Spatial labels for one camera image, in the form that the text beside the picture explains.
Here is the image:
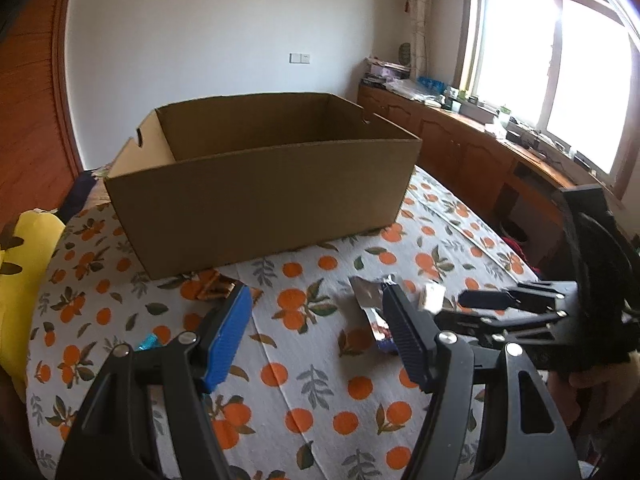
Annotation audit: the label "pale patterned curtain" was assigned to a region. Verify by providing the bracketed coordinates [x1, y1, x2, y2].
[397, 0, 436, 81]

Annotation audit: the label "wood-framed window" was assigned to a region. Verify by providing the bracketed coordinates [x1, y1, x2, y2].
[457, 0, 640, 201]

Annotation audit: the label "yellow plush toy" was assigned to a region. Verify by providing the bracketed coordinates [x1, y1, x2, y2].
[0, 208, 66, 403]

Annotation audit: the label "brown cardboard box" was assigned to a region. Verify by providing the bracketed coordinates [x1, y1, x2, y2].
[103, 92, 422, 281]

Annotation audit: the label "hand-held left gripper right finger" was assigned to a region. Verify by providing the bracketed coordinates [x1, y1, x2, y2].
[381, 280, 583, 480]

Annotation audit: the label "stack of pink boxes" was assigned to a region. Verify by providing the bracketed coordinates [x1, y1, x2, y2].
[364, 57, 411, 86]

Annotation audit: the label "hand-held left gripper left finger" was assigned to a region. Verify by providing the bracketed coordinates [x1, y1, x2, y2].
[55, 282, 253, 480]

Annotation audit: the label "person's right hand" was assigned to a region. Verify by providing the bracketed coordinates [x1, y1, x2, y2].
[570, 366, 613, 423]

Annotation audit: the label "orange fruit print tablecloth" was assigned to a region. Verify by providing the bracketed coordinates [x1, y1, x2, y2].
[25, 165, 541, 480]

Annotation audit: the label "small silver snack packet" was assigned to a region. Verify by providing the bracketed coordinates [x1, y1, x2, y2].
[420, 282, 447, 313]

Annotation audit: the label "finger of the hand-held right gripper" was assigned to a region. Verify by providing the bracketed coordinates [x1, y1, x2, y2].
[457, 280, 581, 314]
[434, 309, 571, 349]

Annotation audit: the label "orange brown snack packet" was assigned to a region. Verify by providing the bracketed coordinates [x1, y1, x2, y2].
[192, 269, 263, 306]

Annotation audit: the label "wooden slatted wardrobe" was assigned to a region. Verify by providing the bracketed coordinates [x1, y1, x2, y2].
[0, 0, 83, 231]

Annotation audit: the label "clear plastic bags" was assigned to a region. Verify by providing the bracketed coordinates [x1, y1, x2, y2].
[387, 78, 446, 103]

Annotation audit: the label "large silver foil snack packet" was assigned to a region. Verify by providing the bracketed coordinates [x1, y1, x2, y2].
[348, 274, 401, 356]

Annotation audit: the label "navy blanket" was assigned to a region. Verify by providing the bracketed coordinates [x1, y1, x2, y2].
[62, 169, 108, 223]

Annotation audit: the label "long wooden cabinet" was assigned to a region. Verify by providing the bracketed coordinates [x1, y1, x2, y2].
[357, 84, 621, 261]

